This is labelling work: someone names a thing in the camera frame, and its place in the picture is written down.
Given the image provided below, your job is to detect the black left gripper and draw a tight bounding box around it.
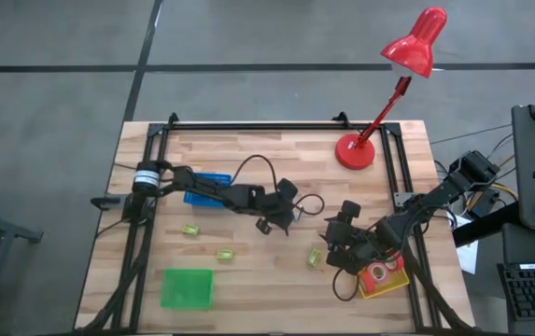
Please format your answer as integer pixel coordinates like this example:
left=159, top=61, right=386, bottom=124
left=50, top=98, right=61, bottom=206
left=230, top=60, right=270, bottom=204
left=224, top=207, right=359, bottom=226
left=255, top=190, right=297, bottom=237

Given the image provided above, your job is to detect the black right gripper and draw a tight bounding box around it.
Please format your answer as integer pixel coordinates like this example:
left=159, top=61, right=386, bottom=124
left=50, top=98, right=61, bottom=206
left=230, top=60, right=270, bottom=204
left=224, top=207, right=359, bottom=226
left=324, top=215, right=387, bottom=277

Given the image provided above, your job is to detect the red candy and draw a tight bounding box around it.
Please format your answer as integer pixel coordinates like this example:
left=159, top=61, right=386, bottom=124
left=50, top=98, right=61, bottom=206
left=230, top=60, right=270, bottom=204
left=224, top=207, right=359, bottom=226
left=359, top=260, right=392, bottom=294

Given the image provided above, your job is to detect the yellow plastic tray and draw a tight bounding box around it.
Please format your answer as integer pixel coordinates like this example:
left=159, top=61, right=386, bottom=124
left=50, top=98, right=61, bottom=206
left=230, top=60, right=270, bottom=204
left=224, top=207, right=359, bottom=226
left=356, top=259, right=411, bottom=300

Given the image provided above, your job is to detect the blue plastic basket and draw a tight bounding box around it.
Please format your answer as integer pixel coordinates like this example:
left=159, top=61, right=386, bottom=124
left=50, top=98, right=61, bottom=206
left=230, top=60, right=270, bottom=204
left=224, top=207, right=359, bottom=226
left=182, top=171, right=233, bottom=209

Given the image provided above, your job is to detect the red desk lamp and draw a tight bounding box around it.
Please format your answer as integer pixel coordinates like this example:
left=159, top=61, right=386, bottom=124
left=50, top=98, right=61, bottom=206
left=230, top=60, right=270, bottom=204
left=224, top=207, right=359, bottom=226
left=334, top=5, right=449, bottom=171

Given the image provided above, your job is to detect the green plastic basket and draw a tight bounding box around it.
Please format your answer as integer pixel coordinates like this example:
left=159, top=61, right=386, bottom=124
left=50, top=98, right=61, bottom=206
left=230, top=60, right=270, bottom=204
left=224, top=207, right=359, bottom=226
left=160, top=267, right=215, bottom=311

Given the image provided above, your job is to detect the white paper sheet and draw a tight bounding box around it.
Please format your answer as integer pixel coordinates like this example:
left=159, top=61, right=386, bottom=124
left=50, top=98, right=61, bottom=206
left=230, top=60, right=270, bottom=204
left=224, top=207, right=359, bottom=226
left=448, top=217, right=479, bottom=275

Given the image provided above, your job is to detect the black table clamp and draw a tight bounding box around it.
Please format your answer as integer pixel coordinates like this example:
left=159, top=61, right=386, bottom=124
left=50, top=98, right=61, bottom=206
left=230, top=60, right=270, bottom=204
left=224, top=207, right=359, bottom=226
left=90, top=194, right=123, bottom=211

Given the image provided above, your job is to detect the black keyboard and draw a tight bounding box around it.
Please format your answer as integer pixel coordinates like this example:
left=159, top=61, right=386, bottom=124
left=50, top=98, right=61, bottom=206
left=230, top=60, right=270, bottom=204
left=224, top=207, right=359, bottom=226
left=498, top=261, right=535, bottom=323

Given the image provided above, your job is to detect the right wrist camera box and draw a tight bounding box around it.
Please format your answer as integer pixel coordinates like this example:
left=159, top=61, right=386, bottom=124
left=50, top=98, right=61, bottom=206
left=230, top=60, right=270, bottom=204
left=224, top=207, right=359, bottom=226
left=341, top=199, right=363, bottom=221

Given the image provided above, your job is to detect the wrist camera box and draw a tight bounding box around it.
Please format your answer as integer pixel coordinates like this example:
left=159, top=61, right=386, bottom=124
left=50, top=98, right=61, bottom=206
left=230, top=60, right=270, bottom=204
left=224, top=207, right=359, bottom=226
left=341, top=199, right=363, bottom=221
left=277, top=177, right=299, bottom=198

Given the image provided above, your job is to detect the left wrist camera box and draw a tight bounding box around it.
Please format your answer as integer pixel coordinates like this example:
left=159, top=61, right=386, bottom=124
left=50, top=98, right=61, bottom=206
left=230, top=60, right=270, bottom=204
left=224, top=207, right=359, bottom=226
left=277, top=177, right=299, bottom=198

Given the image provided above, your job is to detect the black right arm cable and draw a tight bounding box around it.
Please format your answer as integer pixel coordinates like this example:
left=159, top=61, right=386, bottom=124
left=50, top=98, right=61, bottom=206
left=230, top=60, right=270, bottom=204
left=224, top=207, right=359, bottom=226
left=331, top=266, right=362, bottom=303

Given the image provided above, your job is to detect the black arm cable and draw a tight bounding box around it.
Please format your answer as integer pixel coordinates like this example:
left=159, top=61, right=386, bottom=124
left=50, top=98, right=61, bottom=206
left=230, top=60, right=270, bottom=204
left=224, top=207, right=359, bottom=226
left=331, top=266, right=362, bottom=303
left=229, top=153, right=327, bottom=218

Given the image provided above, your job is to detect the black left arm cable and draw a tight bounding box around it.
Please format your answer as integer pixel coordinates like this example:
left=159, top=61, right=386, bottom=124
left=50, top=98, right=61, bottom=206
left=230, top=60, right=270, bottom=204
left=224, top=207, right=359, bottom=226
left=229, top=153, right=327, bottom=218

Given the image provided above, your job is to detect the black aluminium table frame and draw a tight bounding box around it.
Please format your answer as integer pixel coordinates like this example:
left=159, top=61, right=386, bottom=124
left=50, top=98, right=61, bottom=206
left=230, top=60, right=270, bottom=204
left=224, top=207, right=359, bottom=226
left=107, top=111, right=445, bottom=335

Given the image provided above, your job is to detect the black cable bundle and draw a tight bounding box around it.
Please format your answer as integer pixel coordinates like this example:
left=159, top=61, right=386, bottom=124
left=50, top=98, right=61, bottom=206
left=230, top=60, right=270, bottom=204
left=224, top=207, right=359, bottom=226
left=84, top=218, right=156, bottom=335
left=411, top=260, right=473, bottom=335

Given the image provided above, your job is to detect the yellow cable bundle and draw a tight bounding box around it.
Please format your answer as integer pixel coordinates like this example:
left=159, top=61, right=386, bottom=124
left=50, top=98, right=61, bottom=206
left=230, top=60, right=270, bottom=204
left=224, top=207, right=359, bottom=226
left=470, top=182, right=520, bottom=206

